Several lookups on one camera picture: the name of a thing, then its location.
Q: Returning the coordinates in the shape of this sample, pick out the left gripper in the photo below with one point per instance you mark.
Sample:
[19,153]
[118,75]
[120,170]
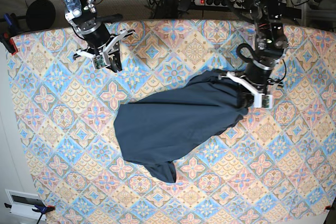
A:
[254,79]

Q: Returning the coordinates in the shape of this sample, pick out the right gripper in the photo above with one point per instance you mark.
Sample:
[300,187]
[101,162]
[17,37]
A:
[101,42]

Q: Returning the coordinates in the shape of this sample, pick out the dark navy t-shirt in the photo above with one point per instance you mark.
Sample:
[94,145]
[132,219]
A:
[165,126]

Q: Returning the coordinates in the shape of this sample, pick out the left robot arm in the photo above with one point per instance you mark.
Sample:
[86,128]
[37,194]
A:
[261,58]

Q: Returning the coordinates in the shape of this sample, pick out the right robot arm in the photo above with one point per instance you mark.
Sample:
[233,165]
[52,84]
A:
[82,16]

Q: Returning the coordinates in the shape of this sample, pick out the patterned tile tablecloth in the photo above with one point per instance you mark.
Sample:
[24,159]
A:
[273,166]

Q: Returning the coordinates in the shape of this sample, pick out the black round stool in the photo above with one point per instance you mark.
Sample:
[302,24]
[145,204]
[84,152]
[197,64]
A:
[40,15]

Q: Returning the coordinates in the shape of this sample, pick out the white power strip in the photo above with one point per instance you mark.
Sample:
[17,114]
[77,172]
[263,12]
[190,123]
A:
[213,4]

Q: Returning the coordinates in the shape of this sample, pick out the orange black clamp left edge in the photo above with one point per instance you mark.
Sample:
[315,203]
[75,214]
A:
[8,43]

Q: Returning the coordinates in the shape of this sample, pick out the blue clamp upper left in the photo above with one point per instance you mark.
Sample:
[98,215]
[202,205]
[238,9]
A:
[12,20]

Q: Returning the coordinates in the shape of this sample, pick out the blue orange clamp bottom left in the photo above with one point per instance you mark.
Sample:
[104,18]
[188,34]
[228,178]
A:
[42,210]

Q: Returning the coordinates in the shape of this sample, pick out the white floor vent box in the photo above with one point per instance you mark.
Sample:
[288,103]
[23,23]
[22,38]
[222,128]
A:
[23,204]

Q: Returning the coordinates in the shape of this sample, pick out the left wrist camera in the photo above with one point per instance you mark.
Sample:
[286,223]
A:
[263,101]

